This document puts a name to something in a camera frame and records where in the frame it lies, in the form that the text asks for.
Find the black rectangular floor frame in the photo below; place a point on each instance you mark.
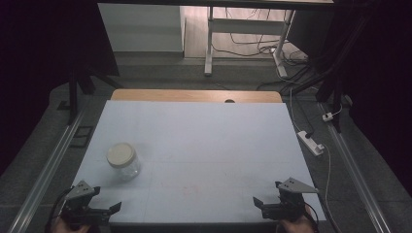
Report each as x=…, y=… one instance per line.
x=81, y=136

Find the clear glass jar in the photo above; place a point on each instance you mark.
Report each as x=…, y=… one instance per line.
x=128, y=168

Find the black curtain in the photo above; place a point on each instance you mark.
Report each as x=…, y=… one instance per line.
x=39, y=64
x=382, y=81

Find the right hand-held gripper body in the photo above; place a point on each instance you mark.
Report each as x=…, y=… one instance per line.
x=286, y=207

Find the black tripod stand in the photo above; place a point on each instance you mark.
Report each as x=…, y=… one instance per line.
x=73, y=97

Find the light grey cabinet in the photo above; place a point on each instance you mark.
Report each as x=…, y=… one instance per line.
x=142, y=29

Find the white power strip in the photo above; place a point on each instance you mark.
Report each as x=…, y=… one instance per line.
x=310, y=142

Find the white desk frame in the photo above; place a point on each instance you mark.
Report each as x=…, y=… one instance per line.
x=246, y=26

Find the person's left hand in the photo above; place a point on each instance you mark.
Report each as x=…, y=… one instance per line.
x=66, y=227

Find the aluminium floor rail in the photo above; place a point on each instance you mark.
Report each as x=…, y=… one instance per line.
x=353, y=168
x=48, y=168

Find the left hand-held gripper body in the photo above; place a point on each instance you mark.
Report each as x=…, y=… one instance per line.
x=79, y=212

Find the small white adapter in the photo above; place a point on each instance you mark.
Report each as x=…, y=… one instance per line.
x=327, y=116

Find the black metal stand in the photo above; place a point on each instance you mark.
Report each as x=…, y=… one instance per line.
x=336, y=81

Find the person's right hand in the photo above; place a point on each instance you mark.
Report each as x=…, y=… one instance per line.
x=298, y=226

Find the cream round jar lid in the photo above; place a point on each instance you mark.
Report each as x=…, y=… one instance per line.
x=120, y=154

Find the white foam board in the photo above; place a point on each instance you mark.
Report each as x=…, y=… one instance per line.
x=207, y=145

